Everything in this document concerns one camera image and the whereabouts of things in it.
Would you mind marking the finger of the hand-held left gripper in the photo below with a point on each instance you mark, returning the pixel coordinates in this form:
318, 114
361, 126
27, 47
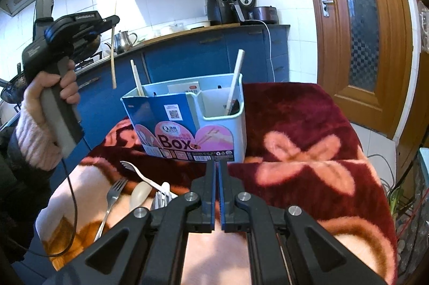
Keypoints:
109, 22

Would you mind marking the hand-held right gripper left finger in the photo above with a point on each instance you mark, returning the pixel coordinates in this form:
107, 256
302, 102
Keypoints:
214, 198

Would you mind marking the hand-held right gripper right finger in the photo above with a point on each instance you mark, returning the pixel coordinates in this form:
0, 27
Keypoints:
223, 198

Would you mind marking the wooden chopstick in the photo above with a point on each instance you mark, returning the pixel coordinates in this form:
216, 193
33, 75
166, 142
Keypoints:
136, 79
113, 70

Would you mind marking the light blue utensil holder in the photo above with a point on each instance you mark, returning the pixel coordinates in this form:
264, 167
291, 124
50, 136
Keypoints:
231, 137

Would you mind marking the white plastic spoon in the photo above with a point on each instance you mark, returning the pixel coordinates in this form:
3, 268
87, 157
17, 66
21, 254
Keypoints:
140, 193

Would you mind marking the person's left hand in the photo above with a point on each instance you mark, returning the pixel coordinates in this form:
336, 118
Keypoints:
35, 94

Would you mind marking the steel kettle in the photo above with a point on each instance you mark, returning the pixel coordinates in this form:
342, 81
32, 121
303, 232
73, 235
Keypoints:
124, 40

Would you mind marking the steel fork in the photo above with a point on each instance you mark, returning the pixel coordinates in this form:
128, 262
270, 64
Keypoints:
159, 201
109, 208

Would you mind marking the white plastic fork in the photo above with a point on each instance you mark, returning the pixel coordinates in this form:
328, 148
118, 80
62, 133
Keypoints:
147, 181

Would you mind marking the red and pink floral blanket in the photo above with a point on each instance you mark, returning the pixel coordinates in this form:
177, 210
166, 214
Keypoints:
301, 154

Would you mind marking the black air fryer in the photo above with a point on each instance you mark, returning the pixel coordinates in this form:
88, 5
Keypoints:
221, 8

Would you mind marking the rice cooker with open lid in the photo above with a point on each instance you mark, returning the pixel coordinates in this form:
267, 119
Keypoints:
264, 15

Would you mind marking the wooden door with glass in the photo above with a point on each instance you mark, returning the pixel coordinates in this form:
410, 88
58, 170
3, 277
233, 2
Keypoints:
328, 53

